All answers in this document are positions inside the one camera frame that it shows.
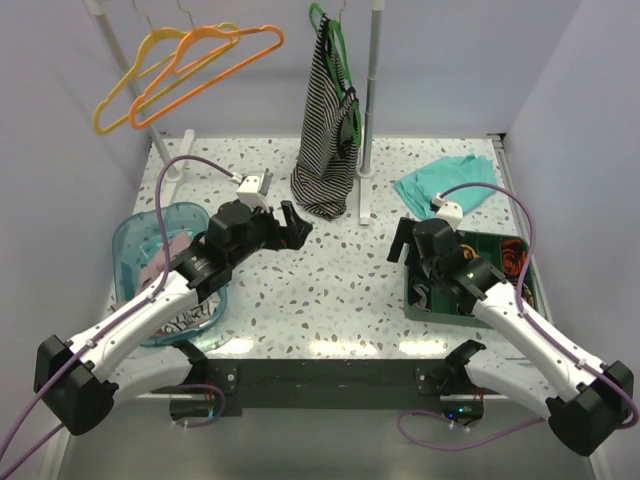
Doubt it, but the teal plastic basin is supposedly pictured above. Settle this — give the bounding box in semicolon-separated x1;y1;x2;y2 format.
110;202;227;347

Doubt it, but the orange black rolled belt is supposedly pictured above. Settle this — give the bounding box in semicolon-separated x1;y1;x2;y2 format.
501;238;527;278

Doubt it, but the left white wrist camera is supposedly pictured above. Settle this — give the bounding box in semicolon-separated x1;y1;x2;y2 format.
236;172;273;212

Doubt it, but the yellow rolled band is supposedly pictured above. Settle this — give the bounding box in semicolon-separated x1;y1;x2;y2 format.
461;244;480;259

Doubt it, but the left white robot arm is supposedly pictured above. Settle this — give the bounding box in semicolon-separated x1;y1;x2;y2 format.
34;200;313;436

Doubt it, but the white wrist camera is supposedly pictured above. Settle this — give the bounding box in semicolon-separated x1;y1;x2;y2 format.
431;195;464;232
236;172;273;212

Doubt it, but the white clothes rack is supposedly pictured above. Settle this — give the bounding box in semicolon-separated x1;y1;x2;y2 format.
85;1;385;225

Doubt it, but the purple cable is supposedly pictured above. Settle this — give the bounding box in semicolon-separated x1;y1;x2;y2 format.
397;181;640;447
0;155;246;480

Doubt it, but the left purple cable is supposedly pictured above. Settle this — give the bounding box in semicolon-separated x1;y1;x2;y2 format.
0;155;246;480

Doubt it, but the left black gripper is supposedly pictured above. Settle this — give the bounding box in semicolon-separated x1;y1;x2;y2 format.
228;200;311;267

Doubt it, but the pink tank top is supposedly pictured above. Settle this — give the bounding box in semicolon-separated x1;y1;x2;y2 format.
107;234;201;312

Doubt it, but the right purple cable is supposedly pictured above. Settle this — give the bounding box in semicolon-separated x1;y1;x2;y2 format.
397;181;640;447

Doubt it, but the orange hanger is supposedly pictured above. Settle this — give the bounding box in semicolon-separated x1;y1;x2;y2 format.
128;0;286;129

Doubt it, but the green compartment tray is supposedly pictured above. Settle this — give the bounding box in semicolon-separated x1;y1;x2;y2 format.
403;232;528;329

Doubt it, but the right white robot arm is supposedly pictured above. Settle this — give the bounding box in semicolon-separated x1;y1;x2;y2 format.
387;218;634;457

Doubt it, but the yellow hanger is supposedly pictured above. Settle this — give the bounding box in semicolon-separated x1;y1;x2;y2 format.
92;1;239;135

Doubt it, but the teal cloth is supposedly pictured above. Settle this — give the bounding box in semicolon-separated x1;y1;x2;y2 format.
394;154;497;220

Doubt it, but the zebra striped garment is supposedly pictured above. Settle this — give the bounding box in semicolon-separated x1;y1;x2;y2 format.
154;296;221;337

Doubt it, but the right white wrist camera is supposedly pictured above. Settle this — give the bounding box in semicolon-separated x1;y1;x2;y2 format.
431;195;464;232

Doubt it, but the black white patterned roll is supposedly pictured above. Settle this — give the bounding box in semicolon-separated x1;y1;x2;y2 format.
411;283;430;312

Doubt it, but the green hanger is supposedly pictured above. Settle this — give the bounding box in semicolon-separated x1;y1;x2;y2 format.
326;1;362;147

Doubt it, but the black white striped top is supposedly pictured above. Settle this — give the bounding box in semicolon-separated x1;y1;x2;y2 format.
290;15;360;220

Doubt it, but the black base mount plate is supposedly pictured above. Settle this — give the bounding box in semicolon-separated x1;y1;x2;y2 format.
160;347;488;426

